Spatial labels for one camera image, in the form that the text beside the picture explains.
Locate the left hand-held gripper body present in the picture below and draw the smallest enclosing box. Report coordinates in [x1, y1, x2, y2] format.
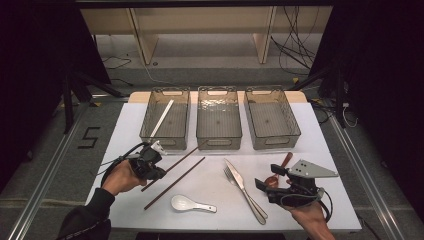
[128, 140, 168, 181]

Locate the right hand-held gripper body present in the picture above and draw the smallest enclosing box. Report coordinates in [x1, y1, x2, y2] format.
[266, 159, 339, 208]

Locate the brown wooden spoon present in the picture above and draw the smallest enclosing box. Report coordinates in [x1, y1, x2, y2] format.
[264, 151, 294, 188]

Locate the brown chopstick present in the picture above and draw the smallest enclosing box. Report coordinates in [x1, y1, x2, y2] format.
[143, 156, 206, 211]
[140, 146, 201, 193]

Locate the metal knife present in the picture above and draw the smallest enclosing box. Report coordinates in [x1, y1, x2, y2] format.
[224, 158, 267, 225]

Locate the metal fork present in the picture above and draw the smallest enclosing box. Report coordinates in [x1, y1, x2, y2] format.
[223, 166, 269, 221]

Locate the white ceramic spoon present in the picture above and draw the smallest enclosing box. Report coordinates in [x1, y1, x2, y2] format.
[170, 194, 218, 214]

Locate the smoky clear plastic bin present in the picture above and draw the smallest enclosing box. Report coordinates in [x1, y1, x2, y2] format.
[139, 86, 192, 151]
[243, 85, 302, 151]
[195, 85, 243, 151]

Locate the white chopstick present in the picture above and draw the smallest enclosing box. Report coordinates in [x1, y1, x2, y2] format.
[150, 99, 176, 139]
[149, 99, 175, 139]

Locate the person's left hand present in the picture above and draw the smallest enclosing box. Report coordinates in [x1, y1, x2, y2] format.
[101, 159, 148, 197]

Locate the person's right hand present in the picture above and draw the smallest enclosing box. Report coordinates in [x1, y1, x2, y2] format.
[283, 200, 330, 233]

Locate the black curtain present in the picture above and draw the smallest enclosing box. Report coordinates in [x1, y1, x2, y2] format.
[0, 0, 112, 191]
[309, 0, 424, 214]

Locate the light wooden desk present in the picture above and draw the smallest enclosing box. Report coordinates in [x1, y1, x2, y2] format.
[79, 6, 334, 66]

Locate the left hand-held gripper cable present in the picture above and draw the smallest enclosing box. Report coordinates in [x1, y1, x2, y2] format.
[96, 141, 151, 188]

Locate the aluminium rail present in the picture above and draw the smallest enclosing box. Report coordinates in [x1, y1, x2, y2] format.
[328, 113, 406, 240]
[6, 99, 91, 240]

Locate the white floor cable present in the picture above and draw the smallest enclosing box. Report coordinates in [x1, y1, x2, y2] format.
[128, 46, 174, 86]

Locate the black floor cable bundle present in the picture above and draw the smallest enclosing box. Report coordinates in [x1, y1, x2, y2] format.
[269, 6, 318, 76]

